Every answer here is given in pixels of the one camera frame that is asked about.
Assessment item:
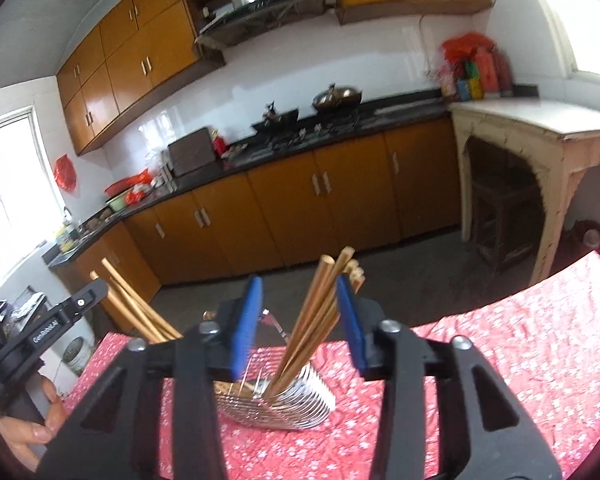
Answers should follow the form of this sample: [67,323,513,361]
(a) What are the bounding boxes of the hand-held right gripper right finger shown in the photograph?
[336,275,564,480]

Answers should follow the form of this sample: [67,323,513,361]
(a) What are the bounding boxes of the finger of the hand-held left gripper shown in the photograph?
[0,279,110,377]

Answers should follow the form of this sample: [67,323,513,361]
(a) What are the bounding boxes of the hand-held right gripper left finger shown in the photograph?
[35,275,265,480]

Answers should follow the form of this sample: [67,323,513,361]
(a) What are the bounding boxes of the steel wire chopstick holder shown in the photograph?
[202,309,339,432]

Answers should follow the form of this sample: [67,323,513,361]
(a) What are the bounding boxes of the person's left hand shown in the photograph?
[0,374,70,472]

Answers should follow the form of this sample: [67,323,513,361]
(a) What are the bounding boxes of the white bucket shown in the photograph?
[61,336,94,377]

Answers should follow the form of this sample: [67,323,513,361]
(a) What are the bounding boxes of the brown wooden base cabinets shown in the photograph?
[55,119,464,322]

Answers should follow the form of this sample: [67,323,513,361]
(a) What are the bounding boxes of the window beside sink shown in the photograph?
[0,105,64,262]

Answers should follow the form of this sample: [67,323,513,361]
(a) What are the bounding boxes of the red hanging plastic bag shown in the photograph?
[53,155,77,192]

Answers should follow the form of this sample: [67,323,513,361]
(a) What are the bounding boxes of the red floral tablecloth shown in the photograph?
[62,250,600,480]

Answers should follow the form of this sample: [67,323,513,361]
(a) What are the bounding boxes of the dark brown cutting board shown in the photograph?
[167,127,216,177]

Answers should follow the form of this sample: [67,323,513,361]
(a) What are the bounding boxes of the dark wooden stool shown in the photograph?
[472,169,542,277]

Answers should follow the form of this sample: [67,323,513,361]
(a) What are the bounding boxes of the gas stove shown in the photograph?
[259,110,362,147]

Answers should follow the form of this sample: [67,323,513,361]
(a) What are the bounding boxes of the black wok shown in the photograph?
[251,104,301,134]

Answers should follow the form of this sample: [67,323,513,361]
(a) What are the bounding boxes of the black kitchen countertop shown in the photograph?
[47,89,452,269]

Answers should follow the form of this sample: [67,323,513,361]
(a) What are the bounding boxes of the dark lidded wok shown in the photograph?
[312,83,364,112]

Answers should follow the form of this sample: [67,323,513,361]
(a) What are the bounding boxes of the colourful small box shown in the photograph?
[455,62,486,101]

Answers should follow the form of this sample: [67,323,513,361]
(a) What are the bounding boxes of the pale wooden side table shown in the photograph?
[450,98,600,284]

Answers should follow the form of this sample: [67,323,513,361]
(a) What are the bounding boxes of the red bag on side table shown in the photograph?
[440,32,514,101]

